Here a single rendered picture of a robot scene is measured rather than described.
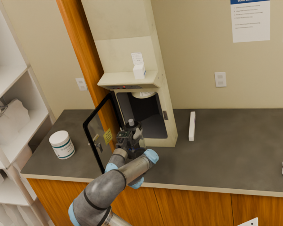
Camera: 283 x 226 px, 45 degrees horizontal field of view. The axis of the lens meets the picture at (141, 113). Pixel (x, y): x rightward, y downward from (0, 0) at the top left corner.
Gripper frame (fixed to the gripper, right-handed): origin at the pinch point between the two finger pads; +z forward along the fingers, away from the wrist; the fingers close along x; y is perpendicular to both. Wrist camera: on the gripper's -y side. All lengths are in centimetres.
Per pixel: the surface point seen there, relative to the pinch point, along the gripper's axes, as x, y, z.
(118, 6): -2, 64, 18
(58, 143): 57, -15, 3
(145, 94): -3.6, 9.8, 20.6
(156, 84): -15.3, 22.6, 11.1
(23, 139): 105, -31, 23
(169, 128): -14.3, -13.7, 18.5
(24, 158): 112, -50, 20
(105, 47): 10.9, 43.0, 18.2
